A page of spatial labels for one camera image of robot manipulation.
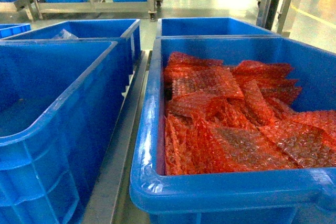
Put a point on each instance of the blue bin rear right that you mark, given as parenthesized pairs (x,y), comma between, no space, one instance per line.
(208,26)

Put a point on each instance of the stainless steel bin rack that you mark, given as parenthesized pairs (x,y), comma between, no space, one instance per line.
(110,201)

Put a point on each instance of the blue bin rear left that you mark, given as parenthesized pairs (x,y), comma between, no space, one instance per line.
(100,29)

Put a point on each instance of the red bubble wrap bags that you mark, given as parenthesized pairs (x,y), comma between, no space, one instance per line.
(222,119)

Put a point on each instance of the blue bin far left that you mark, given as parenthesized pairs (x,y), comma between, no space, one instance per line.
(7,30)

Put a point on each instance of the blue bin with red bags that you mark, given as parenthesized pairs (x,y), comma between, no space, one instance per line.
(303,195)

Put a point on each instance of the empty blue bin front left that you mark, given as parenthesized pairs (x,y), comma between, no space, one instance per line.
(59,105)

